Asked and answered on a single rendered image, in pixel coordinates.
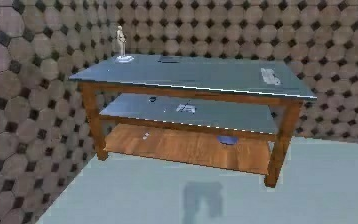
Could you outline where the white paper with black pen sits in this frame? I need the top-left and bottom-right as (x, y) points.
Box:
(175, 100), (197, 114)

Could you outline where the wooden table with grey shelves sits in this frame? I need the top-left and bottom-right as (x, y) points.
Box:
(68, 53), (318, 189)

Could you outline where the flat dark grey device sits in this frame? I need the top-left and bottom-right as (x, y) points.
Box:
(157, 55), (183, 64)

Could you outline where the blue bowl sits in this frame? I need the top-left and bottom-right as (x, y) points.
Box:
(216, 135), (240, 146)

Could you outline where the white figure statue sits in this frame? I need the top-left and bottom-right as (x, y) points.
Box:
(114, 25), (135, 64)

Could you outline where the pale grey remote control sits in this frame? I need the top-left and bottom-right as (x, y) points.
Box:
(260, 67), (282, 86)

